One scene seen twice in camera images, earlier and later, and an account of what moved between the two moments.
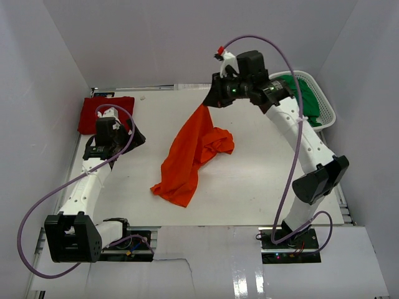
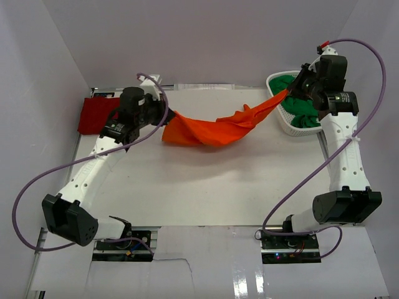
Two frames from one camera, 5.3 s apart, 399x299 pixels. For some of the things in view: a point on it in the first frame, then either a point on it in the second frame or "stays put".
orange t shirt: x=196 y=142 to x=227 y=130
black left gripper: x=137 y=139 to x=158 y=104
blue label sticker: x=103 y=94 stays put
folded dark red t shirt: x=124 y=106 stays put
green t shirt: x=310 y=103 stays put
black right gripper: x=215 y=98 to x=295 y=88
